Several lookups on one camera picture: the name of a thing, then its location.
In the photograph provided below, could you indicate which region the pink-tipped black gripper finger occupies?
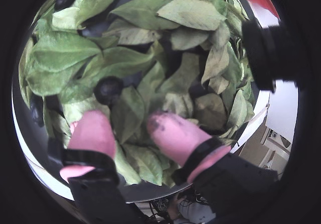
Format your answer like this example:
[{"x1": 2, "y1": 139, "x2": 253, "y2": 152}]
[
  {"x1": 47, "y1": 109, "x2": 151, "y2": 224},
  {"x1": 146, "y1": 110, "x2": 289, "y2": 221}
]

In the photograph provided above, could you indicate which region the small dark blueberry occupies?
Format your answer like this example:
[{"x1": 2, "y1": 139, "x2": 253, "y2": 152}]
[{"x1": 93, "y1": 75, "x2": 124, "y2": 105}]

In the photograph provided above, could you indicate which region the large dark blueberry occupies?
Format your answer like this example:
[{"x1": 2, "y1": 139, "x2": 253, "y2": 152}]
[{"x1": 29, "y1": 97, "x2": 45, "y2": 128}]

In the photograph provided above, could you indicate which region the grey round bowl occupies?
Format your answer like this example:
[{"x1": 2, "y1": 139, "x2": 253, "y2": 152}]
[{"x1": 11, "y1": 0, "x2": 270, "y2": 204}]

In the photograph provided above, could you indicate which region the pile of green leaves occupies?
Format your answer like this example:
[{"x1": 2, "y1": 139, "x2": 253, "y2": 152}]
[{"x1": 19, "y1": 0, "x2": 255, "y2": 186}]

